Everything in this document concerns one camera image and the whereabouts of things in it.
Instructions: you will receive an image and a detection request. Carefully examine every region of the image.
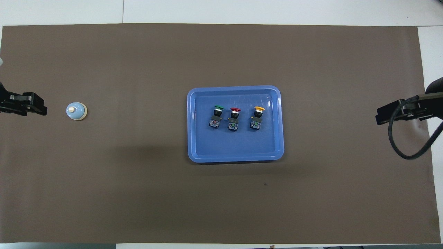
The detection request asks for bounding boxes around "green push button switch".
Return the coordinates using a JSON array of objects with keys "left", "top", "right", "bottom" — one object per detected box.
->
[{"left": 209, "top": 105, "right": 225, "bottom": 129}]

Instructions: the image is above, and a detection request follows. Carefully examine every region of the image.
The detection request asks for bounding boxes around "yellow push button switch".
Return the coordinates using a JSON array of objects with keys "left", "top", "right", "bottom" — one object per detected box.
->
[{"left": 250, "top": 106, "right": 265, "bottom": 131}]

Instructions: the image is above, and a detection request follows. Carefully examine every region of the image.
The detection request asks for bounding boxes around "brown table mat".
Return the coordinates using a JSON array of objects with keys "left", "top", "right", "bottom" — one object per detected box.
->
[{"left": 0, "top": 23, "right": 441, "bottom": 244}]

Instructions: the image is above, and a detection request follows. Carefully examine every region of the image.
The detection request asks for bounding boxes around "red push button switch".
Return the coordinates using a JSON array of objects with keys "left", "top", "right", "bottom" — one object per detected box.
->
[{"left": 227, "top": 107, "right": 241, "bottom": 132}]

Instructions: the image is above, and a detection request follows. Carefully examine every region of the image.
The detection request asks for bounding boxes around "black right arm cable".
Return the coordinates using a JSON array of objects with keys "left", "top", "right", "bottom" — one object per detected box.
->
[{"left": 388, "top": 96, "right": 443, "bottom": 160}]

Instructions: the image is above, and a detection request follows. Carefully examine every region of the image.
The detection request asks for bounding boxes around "light blue service bell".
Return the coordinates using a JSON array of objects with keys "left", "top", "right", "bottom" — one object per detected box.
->
[{"left": 66, "top": 102, "right": 88, "bottom": 121}]

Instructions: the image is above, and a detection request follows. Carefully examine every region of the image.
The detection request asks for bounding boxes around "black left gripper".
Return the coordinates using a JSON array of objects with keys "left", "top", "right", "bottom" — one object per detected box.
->
[{"left": 0, "top": 82, "right": 48, "bottom": 117}]

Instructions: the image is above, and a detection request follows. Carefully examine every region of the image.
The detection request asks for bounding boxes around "blue plastic tray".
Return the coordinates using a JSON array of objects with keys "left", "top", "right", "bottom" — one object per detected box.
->
[{"left": 187, "top": 85, "right": 285, "bottom": 164}]

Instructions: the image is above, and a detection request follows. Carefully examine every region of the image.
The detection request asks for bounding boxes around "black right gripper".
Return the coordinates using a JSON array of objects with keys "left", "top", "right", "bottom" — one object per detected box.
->
[{"left": 376, "top": 77, "right": 443, "bottom": 126}]

